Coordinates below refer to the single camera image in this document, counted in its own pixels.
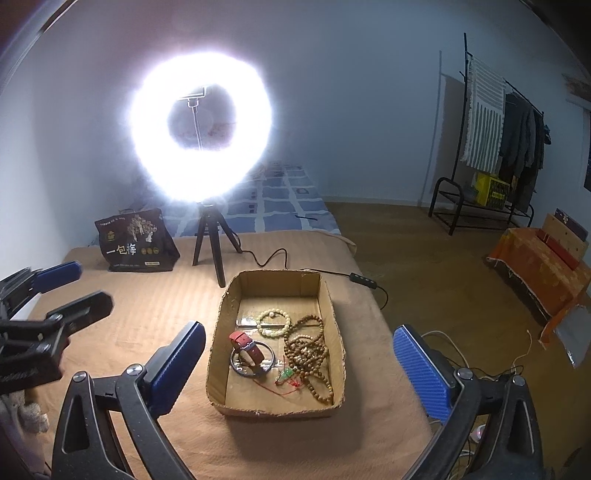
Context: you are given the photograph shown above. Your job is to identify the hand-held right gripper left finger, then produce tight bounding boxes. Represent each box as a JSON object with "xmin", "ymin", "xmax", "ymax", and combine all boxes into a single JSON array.
[{"xmin": 52, "ymin": 320, "xmax": 207, "ymax": 480}]

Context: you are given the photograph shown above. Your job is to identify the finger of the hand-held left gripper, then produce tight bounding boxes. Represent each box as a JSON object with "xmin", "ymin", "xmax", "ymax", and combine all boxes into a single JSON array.
[
  {"xmin": 41, "ymin": 291, "xmax": 114, "ymax": 352},
  {"xmin": 0, "ymin": 260, "xmax": 83, "ymax": 320}
]

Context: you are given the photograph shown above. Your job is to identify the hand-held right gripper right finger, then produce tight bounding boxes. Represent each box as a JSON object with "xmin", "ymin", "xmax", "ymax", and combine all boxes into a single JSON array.
[{"xmin": 392, "ymin": 324, "xmax": 546, "ymax": 480}]

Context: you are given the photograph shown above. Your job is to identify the pale green bead bracelet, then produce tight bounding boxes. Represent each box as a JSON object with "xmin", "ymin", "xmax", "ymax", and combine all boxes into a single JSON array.
[{"xmin": 256, "ymin": 309, "xmax": 293, "ymax": 339}]

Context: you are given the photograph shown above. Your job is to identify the thin blue bangle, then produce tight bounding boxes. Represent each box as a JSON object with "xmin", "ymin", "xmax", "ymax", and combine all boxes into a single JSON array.
[{"xmin": 230, "ymin": 340, "xmax": 277, "ymax": 380}]

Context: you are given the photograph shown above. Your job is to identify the brown wooden bead necklace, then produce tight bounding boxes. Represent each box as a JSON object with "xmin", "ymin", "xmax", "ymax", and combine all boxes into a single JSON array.
[{"xmin": 283, "ymin": 314, "xmax": 334, "ymax": 407}]

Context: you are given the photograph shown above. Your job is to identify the black printed snack bag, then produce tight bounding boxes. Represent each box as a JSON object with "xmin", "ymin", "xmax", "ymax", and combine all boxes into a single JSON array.
[{"xmin": 95, "ymin": 208, "xmax": 181, "ymax": 273}]

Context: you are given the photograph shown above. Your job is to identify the orange covered box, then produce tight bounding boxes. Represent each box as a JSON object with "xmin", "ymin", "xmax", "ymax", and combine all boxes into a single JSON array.
[{"xmin": 484, "ymin": 226, "xmax": 591, "ymax": 348}]

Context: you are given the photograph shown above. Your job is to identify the silver foil bag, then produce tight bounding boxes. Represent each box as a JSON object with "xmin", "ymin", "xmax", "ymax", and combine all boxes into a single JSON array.
[{"xmin": 556, "ymin": 302, "xmax": 591, "ymax": 370}]

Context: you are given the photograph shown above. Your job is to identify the long red box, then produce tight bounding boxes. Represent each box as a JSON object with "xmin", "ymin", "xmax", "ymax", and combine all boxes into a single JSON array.
[{"xmin": 537, "ymin": 232, "xmax": 581, "ymax": 271}]

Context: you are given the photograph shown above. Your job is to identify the black clothes rack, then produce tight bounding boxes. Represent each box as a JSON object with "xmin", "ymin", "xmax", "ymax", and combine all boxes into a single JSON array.
[{"xmin": 428, "ymin": 32, "xmax": 549, "ymax": 237}]

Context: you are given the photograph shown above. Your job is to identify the yellow crate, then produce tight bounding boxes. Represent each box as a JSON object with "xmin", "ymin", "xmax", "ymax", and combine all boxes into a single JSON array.
[{"xmin": 475, "ymin": 172, "xmax": 511, "ymax": 208}]

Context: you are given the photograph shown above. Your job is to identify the small cardboard box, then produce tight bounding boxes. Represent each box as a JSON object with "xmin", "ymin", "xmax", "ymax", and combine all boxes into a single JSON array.
[{"xmin": 539, "ymin": 209, "xmax": 591, "ymax": 262}]

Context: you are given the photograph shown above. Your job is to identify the blue patterned bed sheet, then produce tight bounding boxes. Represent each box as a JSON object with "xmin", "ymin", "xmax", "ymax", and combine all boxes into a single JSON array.
[{"xmin": 156, "ymin": 161, "xmax": 343, "ymax": 237}]

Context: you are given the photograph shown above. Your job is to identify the dark hanging clothes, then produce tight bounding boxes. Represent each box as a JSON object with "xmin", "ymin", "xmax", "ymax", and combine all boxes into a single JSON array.
[{"xmin": 498, "ymin": 91, "xmax": 553, "ymax": 212}]

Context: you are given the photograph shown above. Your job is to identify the striped towel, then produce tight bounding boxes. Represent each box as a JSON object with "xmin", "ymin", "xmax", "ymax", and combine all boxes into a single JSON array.
[{"xmin": 459, "ymin": 55, "xmax": 508, "ymax": 171}]

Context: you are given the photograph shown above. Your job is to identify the white cable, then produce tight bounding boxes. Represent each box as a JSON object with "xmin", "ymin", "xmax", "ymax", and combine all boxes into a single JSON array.
[{"xmin": 422, "ymin": 329, "xmax": 468, "ymax": 371}]

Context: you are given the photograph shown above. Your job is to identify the red strap wristwatch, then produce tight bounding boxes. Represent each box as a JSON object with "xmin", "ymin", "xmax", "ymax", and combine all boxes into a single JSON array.
[{"xmin": 229, "ymin": 329, "xmax": 268, "ymax": 376}]

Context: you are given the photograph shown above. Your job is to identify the black ring light cable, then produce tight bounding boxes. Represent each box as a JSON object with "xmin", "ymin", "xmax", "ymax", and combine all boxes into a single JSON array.
[{"xmin": 230, "ymin": 230, "xmax": 391, "ymax": 310}]

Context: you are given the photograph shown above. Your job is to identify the green pendant on red string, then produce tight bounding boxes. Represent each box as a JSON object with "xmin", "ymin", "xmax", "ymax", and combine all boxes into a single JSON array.
[{"xmin": 274, "ymin": 366, "xmax": 315, "ymax": 396}]

